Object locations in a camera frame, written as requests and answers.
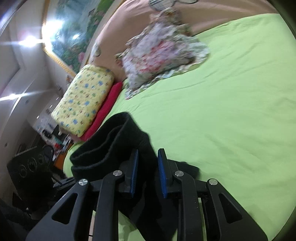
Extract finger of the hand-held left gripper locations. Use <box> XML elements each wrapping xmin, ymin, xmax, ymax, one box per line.
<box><xmin>53</xmin><ymin>177</ymin><xmax>77</xmax><ymax>189</ymax></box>

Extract pink heart-print quilt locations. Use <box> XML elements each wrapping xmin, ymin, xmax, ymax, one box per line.
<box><xmin>87</xmin><ymin>0</ymin><xmax>278</xmax><ymax>80</ymax></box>

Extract floral cloth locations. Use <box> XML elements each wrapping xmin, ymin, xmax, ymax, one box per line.
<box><xmin>116</xmin><ymin>10</ymin><xmax>211</xmax><ymax>100</ymax></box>

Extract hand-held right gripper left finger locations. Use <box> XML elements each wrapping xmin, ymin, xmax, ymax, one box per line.
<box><xmin>25</xmin><ymin>149</ymin><xmax>139</xmax><ymax>241</ymax></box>

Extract black pants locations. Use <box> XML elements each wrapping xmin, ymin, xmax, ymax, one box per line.
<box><xmin>69</xmin><ymin>112</ymin><xmax>201</xmax><ymax>241</ymax></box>

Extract cluttered desk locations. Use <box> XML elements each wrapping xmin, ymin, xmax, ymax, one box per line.
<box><xmin>32</xmin><ymin>111</ymin><xmax>75</xmax><ymax>164</ymax></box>

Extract gold-framed landscape painting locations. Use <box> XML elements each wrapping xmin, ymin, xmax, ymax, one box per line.
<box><xmin>42</xmin><ymin>0</ymin><xmax>127</xmax><ymax>76</ymax></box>

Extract dark speaker cabinet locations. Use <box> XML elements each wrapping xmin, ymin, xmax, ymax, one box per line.
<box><xmin>6</xmin><ymin>146</ymin><xmax>56</xmax><ymax>209</ymax></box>

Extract green bed sheet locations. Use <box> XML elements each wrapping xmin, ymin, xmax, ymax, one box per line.
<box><xmin>62</xmin><ymin>13</ymin><xmax>296</xmax><ymax>241</ymax></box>

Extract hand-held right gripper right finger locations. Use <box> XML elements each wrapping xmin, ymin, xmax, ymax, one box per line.
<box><xmin>157</xmin><ymin>148</ymin><xmax>269</xmax><ymax>241</ymax></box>

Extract red pillow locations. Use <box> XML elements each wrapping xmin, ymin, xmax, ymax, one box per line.
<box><xmin>80</xmin><ymin>82</ymin><xmax>123</xmax><ymax>141</ymax></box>

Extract yellow printed pillow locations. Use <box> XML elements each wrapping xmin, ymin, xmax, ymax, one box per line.
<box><xmin>51</xmin><ymin>64</ymin><xmax>115</xmax><ymax>138</ymax></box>

